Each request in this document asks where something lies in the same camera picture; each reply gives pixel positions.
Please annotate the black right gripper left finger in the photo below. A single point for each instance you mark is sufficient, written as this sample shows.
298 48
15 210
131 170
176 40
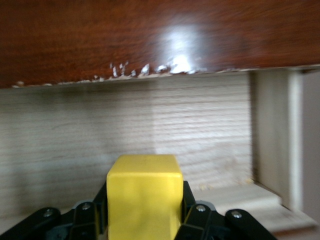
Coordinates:
75 225

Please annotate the dark brown wooden cabinet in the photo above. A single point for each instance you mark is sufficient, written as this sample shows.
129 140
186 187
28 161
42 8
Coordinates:
100 37

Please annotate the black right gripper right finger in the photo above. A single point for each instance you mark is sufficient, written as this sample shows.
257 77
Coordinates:
212 225

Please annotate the yellow cube block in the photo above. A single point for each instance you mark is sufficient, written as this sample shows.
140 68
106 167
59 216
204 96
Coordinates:
142 195

